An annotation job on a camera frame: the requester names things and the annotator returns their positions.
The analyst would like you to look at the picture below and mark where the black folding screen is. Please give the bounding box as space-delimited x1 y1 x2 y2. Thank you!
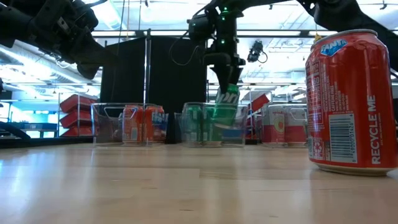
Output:
99 35 208 144

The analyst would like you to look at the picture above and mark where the black overhead camera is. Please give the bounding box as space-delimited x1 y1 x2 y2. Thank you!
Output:
247 40 268 65

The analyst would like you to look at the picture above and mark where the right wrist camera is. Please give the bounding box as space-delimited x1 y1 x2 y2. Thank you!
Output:
187 14 216 44

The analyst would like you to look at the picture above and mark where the black aluminium frame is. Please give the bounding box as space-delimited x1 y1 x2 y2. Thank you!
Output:
0 28 398 149

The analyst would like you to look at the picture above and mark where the black camera cable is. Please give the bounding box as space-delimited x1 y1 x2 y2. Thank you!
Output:
169 29 203 67

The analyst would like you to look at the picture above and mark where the white soda can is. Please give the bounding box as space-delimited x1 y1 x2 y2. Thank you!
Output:
262 105 286 146
284 105 308 146

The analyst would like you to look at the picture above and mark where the clear plastic bin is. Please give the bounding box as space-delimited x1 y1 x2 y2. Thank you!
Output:
91 102 170 147
260 102 309 147
181 101 249 147

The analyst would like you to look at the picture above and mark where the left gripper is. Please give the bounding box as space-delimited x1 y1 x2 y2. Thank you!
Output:
29 0 119 80

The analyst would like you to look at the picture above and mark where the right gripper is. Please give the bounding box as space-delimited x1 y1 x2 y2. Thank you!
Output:
203 6 247 94

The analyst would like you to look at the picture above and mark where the red storage bin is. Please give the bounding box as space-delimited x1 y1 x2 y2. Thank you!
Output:
59 110 96 129
59 93 98 113
61 126 94 138
248 93 271 115

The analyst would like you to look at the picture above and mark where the green Sprite can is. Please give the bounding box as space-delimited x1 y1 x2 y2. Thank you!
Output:
213 83 241 127
201 105 222 147
182 104 205 147

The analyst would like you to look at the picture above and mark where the blue storage bin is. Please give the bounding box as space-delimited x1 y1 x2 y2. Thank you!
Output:
222 128 246 139

